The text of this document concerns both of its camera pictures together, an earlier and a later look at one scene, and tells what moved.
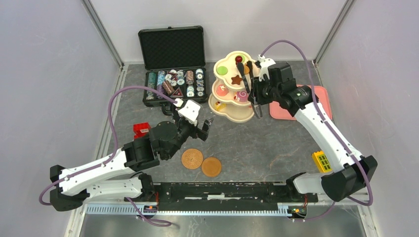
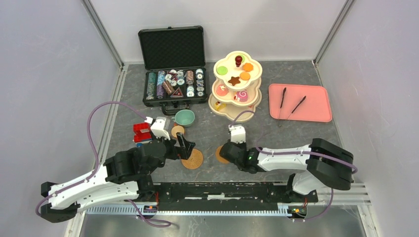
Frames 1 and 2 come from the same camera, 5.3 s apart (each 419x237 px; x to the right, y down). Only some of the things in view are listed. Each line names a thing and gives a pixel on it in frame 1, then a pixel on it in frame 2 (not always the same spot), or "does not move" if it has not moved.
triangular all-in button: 177,94 does not move
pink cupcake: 222,90 does not move
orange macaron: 246,69 to 244,76
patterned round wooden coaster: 192,158 does not move
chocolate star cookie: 236,80 does not move
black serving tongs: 257,108 to 293,110
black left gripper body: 201,134 to 181,151
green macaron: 222,70 does not move
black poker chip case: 174,59 does not move
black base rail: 223,196 does not move
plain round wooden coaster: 211,167 to 217,154
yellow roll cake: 218,106 does not move
